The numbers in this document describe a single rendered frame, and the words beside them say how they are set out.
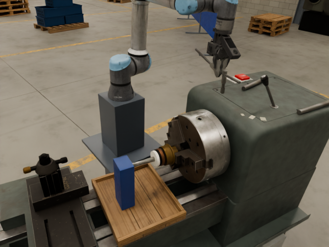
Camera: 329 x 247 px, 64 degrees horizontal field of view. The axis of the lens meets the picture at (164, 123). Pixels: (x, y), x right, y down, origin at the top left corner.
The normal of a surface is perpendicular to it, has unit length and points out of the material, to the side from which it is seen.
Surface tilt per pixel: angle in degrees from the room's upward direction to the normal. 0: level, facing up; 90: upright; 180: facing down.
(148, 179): 0
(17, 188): 0
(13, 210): 0
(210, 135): 38
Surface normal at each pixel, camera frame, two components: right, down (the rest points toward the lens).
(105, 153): 0.05, -0.85
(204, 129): 0.26, -0.53
